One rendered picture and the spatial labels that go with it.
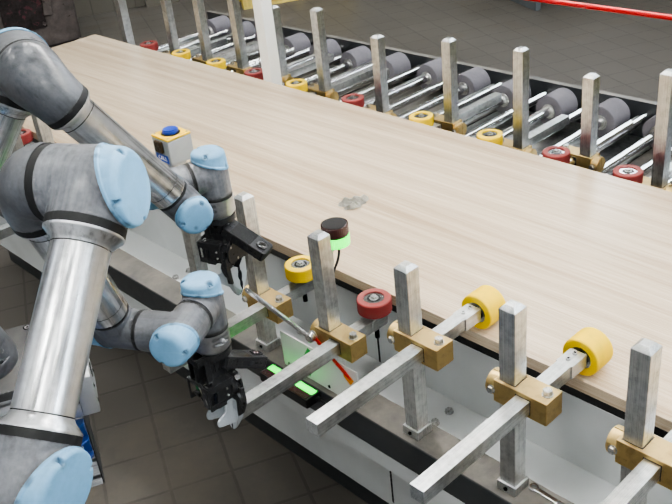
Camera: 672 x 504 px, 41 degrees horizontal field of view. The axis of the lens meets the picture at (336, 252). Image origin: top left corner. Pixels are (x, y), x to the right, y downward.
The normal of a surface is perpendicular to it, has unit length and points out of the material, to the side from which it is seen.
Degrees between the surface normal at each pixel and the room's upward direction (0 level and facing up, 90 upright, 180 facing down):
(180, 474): 0
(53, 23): 90
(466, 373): 90
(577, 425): 90
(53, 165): 38
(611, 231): 0
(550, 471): 0
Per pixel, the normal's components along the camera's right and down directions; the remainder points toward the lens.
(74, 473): 0.93, 0.18
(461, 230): -0.10, -0.86
